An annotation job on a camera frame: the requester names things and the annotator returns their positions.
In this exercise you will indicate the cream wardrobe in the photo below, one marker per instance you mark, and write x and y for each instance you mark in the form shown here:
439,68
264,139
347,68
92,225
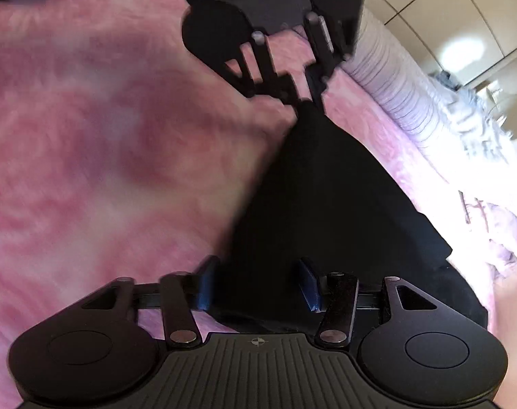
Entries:
454,8

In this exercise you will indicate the pink fluffy blanket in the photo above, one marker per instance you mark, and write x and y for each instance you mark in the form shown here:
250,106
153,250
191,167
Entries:
92,136

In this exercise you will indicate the black pants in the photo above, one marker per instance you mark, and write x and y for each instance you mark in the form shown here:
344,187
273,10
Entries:
326,200

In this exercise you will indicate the white striped bed sheet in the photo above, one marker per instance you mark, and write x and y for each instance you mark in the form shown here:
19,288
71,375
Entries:
390,85

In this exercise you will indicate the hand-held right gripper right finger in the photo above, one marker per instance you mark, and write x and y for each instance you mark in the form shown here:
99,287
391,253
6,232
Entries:
310,285

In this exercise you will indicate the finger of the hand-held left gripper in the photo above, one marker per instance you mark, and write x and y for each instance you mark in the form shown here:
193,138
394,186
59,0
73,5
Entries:
265,64
322,47

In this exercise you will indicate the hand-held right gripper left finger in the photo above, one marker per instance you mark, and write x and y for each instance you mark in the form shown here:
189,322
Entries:
207,285

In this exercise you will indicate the white patterned cloth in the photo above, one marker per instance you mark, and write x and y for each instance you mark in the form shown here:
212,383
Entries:
476,128

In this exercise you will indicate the lilac crumpled cloth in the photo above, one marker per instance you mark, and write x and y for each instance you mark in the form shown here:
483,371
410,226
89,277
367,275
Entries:
501,238

